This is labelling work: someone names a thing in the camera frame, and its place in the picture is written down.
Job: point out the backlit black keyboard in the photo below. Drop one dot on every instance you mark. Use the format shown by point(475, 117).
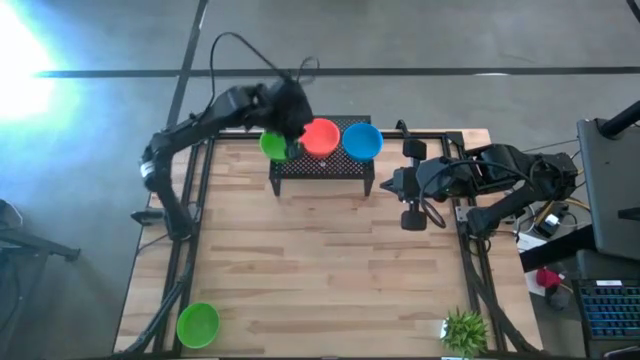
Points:
point(607, 310)

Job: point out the blue plastic mini bowl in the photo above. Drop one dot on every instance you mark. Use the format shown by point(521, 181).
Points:
point(362, 142)

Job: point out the orange plastic mini bowl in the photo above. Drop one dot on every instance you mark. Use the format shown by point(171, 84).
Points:
point(320, 137)

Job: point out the black aluminium frame rail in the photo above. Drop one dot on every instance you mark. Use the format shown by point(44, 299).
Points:
point(240, 135)

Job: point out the black perforated metal shelf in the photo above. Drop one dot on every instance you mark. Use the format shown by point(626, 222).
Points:
point(325, 170)

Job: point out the small potted green plant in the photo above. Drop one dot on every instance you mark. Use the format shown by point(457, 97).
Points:
point(465, 332)

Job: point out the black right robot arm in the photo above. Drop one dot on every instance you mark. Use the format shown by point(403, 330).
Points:
point(500, 162)

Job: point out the black side desk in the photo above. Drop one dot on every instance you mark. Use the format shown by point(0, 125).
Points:
point(585, 262)

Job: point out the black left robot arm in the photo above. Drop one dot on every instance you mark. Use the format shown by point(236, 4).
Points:
point(200, 122)

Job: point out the white paper sheet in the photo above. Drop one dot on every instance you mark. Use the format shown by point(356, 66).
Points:
point(530, 242)

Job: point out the green plastic mini bowl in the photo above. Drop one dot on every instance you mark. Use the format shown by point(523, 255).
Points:
point(198, 325)
point(272, 147)

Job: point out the small red object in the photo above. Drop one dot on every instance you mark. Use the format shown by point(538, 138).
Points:
point(547, 277)

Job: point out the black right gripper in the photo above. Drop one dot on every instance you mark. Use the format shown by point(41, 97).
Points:
point(407, 185)

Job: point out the grey monitor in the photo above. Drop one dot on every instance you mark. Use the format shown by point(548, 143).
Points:
point(610, 190)

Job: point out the black power supply box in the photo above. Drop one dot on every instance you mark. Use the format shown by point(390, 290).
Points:
point(547, 223)

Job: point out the black stand base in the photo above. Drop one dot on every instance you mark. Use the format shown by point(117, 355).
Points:
point(50, 247)

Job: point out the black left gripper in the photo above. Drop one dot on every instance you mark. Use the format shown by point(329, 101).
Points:
point(287, 107)

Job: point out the silver mounting plate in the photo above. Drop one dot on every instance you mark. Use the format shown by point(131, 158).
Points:
point(462, 214)

